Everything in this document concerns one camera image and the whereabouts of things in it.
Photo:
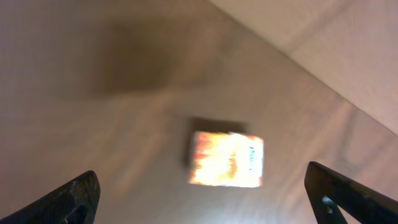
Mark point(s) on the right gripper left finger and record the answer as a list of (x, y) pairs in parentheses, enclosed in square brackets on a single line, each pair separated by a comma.
[(75, 202)]

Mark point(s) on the small orange snack packet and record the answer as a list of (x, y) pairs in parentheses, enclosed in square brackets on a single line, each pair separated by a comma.
[(227, 159)]

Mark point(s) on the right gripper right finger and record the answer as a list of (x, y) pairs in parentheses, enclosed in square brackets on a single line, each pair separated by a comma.
[(329, 192)]

